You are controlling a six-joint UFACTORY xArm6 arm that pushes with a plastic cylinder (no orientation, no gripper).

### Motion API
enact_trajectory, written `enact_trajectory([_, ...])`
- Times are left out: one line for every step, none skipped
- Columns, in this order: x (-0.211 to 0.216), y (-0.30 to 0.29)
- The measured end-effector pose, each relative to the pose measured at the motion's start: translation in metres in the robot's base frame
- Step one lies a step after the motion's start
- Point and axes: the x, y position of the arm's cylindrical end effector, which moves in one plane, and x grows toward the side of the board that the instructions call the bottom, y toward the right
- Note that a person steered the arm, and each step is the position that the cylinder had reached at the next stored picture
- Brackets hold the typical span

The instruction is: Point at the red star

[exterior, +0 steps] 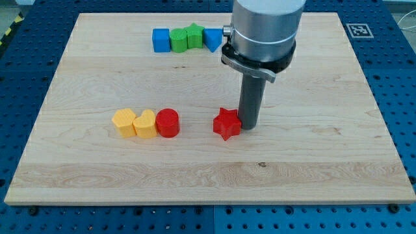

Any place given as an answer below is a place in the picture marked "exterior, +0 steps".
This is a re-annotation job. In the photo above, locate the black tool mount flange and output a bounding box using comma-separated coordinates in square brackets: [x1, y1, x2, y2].
[221, 42, 296, 83]

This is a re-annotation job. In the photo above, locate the grey cylindrical pointer rod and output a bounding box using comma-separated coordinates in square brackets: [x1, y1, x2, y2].
[238, 74, 266, 130]

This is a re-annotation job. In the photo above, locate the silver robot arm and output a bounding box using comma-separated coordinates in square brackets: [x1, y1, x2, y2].
[221, 0, 306, 130]

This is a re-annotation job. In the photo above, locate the red star block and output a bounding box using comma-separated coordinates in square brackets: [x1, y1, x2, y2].
[213, 107, 241, 141]

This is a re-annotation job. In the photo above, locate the green star block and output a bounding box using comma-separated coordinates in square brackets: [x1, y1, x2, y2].
[184, 23, 205, 49]

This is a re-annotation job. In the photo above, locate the blue triangle block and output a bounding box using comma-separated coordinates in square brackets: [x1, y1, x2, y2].
[203, 28, 223, 53]

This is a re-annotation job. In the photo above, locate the green cylinder block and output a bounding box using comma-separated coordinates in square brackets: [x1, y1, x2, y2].
[169, 29, 188, 53]

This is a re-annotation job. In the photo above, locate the red cylinder block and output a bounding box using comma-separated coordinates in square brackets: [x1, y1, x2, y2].
[155, 109, 180, 138]

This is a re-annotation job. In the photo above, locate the fiducial marker tag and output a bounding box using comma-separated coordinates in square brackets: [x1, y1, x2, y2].
[346, 23, 374, 38]

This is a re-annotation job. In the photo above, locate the blue cube block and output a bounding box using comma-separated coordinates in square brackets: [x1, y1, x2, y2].
[152, 29, 170, 53]

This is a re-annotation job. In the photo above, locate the wooden board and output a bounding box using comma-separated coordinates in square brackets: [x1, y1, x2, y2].
[5, 12, 415, 205]

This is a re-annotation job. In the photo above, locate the yellow heart block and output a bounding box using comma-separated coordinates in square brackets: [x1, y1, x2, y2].
[133, 109, 158, 138]

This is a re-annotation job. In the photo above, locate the yellow hexagon block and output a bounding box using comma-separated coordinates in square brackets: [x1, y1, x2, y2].
[112, 108, 137, 138]

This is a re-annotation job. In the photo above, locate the white cable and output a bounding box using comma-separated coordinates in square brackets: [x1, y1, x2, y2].
[396, 8, 416, 32]

